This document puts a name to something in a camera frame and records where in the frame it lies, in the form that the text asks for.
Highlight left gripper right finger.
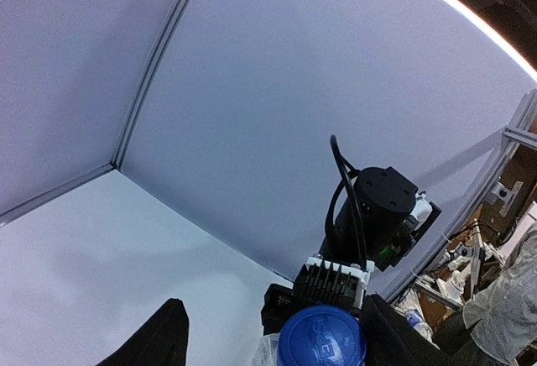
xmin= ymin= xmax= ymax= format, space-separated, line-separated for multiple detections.
xmin=359 ymin=294 xmax=456 ymax=366

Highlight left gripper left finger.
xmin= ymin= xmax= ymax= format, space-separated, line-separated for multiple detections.
xmin=97 ymin=298 xmax=190 ymax=366

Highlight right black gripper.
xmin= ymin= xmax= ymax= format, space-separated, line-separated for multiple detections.
xmin=260 ymin=284 xmax=298 ymax=335

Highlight blue bottle cap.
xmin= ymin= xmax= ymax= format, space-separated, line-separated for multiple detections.
xmin=276 ymin=305 xmax=368 ymax=366

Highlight blue cap water bottle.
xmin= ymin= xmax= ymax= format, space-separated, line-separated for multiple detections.
xmin=251 ymin=333 xmax=280 ymax=366

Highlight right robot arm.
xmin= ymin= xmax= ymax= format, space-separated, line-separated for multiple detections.
xmin=261 ymin=167 xmax=441 ymax=335

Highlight background clutter boxes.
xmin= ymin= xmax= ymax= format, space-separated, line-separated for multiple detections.
xmin=389 ymin=88 xmax=537 ymax=366

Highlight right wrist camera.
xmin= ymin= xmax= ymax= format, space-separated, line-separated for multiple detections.
xmin=292 ymin=254 xmax=375 ymax=312

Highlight right aluminium wall post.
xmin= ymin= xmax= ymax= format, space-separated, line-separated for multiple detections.
xmin=111 ymin=0 xmax=211 ymax=170

